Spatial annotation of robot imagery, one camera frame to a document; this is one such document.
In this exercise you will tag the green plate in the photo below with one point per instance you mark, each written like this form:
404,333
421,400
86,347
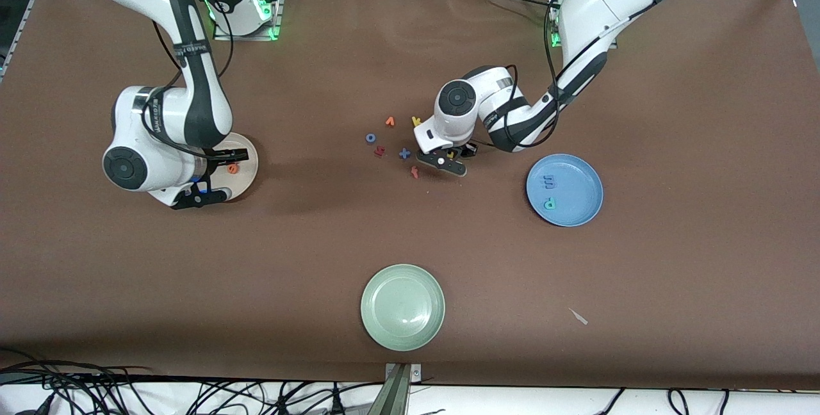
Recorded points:
402,306

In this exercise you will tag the blue plate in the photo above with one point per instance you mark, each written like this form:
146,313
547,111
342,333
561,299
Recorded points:
576,191

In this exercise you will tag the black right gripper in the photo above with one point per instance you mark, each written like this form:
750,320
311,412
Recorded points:
218,160

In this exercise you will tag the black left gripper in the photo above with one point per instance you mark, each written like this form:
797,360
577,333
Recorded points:
467,149

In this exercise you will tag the beige plate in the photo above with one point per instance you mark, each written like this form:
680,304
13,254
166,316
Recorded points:
246,178

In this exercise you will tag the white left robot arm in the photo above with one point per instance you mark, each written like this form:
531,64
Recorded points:
596,5

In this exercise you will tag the brown table cover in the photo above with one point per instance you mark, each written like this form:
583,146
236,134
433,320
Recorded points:
192,274

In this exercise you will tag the white paper scrap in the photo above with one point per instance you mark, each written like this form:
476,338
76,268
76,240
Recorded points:
579,317

